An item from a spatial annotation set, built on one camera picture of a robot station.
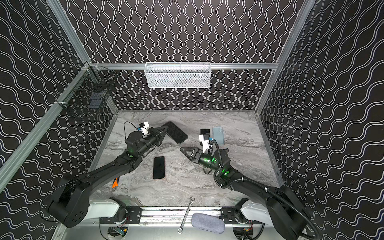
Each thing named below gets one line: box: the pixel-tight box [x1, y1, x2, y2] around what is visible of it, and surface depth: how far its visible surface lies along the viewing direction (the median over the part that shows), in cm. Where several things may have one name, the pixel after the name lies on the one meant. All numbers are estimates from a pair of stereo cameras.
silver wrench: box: [177, 196, 196, 234], surface depth 76 cm
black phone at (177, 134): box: [165, 121, 189, 145], surface depth 76 cm
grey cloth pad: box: [191, 212, 225, 234], surface depth 72 cm
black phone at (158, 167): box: [153, 156, 165, 180], surface depth 91 cm
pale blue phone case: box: [212, 126, 225, 145], surface depth 112 cm
